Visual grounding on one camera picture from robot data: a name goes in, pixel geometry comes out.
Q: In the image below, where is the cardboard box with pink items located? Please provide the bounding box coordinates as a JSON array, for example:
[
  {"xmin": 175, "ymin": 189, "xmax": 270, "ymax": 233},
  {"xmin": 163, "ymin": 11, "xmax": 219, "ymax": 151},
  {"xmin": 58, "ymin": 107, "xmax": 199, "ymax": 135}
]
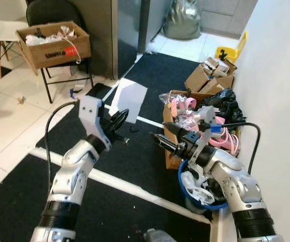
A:
[{"xmin": 162, "ymin": 89, "xmax": 242, "ymax": 170}]

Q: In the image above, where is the printed cardboard box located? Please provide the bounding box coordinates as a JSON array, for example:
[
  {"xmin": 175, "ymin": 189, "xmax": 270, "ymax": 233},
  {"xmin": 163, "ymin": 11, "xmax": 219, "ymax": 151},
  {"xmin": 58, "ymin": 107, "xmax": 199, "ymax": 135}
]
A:
[{"xmin": 16, "ymin": 21, "xmax": 93, "ymax": 71}]

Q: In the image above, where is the white shell chair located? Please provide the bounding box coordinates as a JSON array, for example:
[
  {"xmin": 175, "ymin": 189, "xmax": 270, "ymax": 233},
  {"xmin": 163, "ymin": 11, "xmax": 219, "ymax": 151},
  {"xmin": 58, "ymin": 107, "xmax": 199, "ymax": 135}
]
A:
[{"xmin": 0, "ymin": 0, "xmax": 31, "ymax": 80}]

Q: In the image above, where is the small open cardboard box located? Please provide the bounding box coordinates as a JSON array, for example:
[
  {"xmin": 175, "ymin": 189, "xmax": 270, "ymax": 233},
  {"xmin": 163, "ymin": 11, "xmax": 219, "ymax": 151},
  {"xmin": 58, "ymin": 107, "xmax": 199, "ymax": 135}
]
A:
[{"xmin": 184, "ymin": 56, "xmax": 238, "ymax": 94}]

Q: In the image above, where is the pink plastic items pile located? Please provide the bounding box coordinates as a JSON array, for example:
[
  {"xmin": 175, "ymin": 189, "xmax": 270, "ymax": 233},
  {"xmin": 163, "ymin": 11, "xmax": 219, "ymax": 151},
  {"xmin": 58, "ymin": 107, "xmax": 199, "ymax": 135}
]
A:
[{"xmin": 169, "ymin": 96, "xmax": 239, "ymax": 155}]

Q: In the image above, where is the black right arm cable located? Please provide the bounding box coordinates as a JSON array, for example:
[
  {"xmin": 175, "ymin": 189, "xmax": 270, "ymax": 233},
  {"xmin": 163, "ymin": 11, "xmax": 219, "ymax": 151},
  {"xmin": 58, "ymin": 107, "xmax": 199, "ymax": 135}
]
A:
[{"xmin": 220, "ymin": 122, "xmax": 262, "ymax": 175}]

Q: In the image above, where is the black floor carpet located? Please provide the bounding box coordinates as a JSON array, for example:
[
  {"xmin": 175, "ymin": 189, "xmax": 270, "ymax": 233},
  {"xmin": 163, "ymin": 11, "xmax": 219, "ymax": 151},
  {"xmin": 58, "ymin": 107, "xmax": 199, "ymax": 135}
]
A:
[{"xmin": 0, "ymin": 52, "xmax": 242, "ymax": 242}]

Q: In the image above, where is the blue round rubbish bin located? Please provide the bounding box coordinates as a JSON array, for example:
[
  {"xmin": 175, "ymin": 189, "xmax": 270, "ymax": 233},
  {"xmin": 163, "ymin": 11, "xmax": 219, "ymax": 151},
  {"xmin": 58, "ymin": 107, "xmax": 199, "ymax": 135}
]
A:
[{"xmin": 177, "ymin": 158, "xmax": 230, "ymax": 212}]

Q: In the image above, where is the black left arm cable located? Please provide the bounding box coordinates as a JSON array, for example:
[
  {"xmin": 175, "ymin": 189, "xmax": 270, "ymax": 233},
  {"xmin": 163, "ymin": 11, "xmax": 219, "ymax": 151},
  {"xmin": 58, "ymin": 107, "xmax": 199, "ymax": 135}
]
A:
[{"xmin": 44, "ymin": 100, "xmax": 81, "ymax": 190}]

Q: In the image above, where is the white plastic bags bundle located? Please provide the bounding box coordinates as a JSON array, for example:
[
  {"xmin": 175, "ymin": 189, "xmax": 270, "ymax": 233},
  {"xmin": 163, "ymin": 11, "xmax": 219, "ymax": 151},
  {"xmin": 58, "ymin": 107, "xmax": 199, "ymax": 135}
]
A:
[{"xmin": 25, "ymin": 27, "xmax": 78, "ymax": 48}]

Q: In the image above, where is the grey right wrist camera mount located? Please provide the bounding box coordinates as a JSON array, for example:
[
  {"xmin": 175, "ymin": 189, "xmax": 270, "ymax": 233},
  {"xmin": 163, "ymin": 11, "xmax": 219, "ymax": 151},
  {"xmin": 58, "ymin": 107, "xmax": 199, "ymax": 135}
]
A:
[{"xmin": 192, "ymin": 106, "xmax": 222, "ymax": 163}]

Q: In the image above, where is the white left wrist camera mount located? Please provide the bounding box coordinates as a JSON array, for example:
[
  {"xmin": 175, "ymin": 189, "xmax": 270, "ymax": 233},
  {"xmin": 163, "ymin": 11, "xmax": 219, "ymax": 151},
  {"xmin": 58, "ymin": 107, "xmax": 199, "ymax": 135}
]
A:
[{"xmin": 78, "ymin": 95, "xmax": 113, "ymax": 151}]

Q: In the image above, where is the white paper sheet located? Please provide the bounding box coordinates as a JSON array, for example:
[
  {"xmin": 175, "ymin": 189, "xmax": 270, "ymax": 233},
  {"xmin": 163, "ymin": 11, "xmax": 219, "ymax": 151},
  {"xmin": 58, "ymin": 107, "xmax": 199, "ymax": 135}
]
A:
[{"xmin": 108, "ymin": 78, "xmax": 149, "ymax": 125}]

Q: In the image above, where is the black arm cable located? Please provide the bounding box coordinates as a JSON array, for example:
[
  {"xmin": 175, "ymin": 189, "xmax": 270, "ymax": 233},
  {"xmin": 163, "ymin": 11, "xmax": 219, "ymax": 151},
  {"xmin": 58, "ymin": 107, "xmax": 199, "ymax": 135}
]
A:
[
  {"xmin": 220, "ymin": 122, "xmax": 262, "ymax": 175},
  {"xmin": 44, "ymin": 100, "xmax": 81, "ymax": 190}
]

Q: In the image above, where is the black metal frame chair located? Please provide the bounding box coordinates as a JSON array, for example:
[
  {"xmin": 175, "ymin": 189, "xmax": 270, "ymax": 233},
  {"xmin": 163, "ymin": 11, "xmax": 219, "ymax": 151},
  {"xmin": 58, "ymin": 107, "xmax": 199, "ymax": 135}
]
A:
[{"xmin": 25, "ymin": 0, "xmax": 96, "ymax": 104}]

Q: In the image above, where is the white crumpled trash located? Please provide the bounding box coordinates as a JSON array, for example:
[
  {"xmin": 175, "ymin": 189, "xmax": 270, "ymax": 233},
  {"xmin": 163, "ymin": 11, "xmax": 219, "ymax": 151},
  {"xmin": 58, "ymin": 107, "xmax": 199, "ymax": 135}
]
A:
[{"xmin": 180, "ymin": 170, "xmax": 209, "ymax": 205}]

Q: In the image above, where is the grey green sack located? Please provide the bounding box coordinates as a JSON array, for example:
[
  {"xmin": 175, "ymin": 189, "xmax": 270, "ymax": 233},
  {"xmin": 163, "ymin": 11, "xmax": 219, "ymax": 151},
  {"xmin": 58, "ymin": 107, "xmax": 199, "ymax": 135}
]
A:
[{"xmin": 162, "ymin": 0, "xmax": 203, "ymax": 41}]

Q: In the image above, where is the grey robot foot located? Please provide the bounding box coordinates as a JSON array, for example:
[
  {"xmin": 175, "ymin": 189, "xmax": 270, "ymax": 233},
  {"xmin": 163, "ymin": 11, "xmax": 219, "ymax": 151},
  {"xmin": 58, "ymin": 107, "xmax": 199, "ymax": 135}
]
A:
[{"xmin": 143, "ymin": 227, "xmax": 179, "ymax": 242}]

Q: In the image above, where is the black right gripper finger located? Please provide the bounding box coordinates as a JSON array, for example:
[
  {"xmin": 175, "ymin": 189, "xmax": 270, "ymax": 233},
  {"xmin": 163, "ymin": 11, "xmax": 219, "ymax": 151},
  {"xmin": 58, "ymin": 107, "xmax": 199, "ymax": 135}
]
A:
[
  {"xmin": 162, "ymin": 122, "xmax": 187, "ymax": 138},
  {"xmin": 150, "ymin": 132, "xmax": 180, "ymax": 153}
]

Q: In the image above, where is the grey cabinet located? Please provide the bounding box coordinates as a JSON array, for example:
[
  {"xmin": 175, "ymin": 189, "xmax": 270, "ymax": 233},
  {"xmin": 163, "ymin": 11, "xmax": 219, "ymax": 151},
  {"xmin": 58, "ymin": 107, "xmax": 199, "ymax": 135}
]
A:
[{"xmin": 68, "ymin": 0, "xmax": 152, "ymax": 81}]

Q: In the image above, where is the yellow wet floor sign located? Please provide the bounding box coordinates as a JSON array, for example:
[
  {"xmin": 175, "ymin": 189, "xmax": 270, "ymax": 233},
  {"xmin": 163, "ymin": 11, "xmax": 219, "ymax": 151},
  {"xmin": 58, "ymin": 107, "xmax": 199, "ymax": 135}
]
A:
[{"xmin": 215, "ymin": 31, "xmax": 249, "ymax": 64}]

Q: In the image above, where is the black plastic bag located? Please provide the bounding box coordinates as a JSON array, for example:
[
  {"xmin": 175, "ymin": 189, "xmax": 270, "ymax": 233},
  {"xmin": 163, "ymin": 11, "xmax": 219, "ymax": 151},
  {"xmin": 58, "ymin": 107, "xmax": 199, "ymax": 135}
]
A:
[{"xmin": 201, "ymin": 88, "xmax": 247, "ymax": 125}]

